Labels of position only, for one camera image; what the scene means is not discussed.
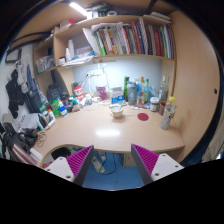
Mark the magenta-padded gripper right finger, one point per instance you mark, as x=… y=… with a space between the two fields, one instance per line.
x=160 y=165

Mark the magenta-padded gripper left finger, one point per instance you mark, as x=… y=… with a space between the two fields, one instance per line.
x=63 y=166

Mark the clear bottle with yellow cap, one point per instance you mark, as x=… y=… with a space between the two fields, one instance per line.
x=167 y=115

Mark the flat round red coaster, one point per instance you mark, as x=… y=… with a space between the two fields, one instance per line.
x=143 y=116

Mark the small white blue-capped bottle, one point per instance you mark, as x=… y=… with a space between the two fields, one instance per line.
x=63 y=110

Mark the black backpack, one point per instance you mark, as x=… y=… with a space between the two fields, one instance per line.
x=11 y=143

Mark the brown cup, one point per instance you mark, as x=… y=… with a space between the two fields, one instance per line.
x=162 y=108

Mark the brown jar with white lid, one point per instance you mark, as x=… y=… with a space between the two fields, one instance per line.
x=154 y=105

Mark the cream mug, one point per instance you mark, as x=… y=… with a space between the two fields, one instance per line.
x=117 y=112

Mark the green glass bottle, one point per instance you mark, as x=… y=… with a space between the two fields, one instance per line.
x=146 y=91

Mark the tall clear glass bottle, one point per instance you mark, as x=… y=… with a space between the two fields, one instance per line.
x=163 y=90

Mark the clear bottle with cork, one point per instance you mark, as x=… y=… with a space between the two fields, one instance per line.
x=141 y=91

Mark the grey-green shaker bottle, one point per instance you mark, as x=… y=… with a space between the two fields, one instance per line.
x=131 y=94

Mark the black bag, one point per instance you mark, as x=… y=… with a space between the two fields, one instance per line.
x=53 y=90

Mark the red and white can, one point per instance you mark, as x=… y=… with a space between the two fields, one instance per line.
x=78 y=91

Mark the blue and white box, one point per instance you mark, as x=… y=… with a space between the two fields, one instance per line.
x=117 y=95

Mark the magenta packet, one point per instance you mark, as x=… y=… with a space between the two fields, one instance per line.
x=101 y=92

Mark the blue-grey hanging garment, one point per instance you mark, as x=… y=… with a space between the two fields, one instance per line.
x=31 y=88

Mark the black hanging garment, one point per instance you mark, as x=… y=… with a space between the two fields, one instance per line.
x=13 y=91

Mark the wooden shelf unit with books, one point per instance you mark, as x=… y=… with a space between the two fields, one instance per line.
x=133 y=40

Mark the ceiling light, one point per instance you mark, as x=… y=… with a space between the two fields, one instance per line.
x=78 y=8

